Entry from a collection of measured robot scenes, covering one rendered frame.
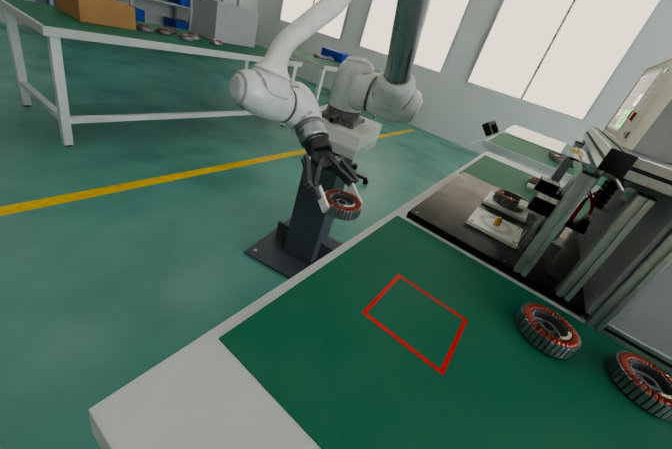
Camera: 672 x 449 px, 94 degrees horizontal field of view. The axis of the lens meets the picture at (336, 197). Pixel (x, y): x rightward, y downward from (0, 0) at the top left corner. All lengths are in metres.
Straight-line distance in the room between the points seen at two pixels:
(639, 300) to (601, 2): 5.18
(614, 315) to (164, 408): 0.86
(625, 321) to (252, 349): 0.79
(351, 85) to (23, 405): 1.50
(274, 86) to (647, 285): 0.94
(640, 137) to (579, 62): 4.86
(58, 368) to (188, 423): 1.03
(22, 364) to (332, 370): 1.16
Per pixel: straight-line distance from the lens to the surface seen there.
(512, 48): 5.85
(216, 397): 0.48
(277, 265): 1.74
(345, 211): 0.81
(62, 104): 2.72
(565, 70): 5.77
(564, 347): 0.77
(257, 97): 0.85
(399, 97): 1.31
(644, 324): 0.97
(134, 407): 0.48
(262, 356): 0.51
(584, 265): 0.91
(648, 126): 0.94
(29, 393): 1.44
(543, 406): 0.68
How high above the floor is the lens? 1.17
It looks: 27 degrees down
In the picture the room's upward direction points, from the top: 17 degrees clockwise
